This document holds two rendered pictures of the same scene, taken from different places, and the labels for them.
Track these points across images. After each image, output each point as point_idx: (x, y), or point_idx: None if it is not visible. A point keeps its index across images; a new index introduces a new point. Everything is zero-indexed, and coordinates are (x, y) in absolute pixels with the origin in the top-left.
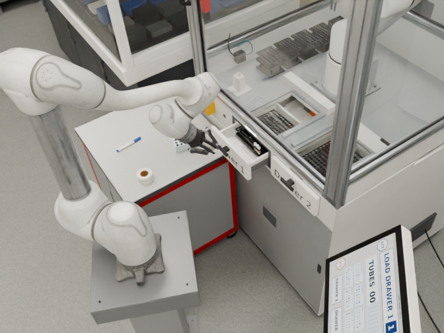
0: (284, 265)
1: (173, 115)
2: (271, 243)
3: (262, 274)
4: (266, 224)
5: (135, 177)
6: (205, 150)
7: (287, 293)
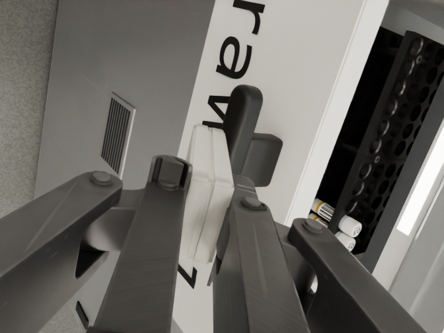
0: (55, 143)
1: None
2: (73, 106)
3: (12, 70)
4: (97, 101)
5: None
6: (113, 210)
7: (23, 137)
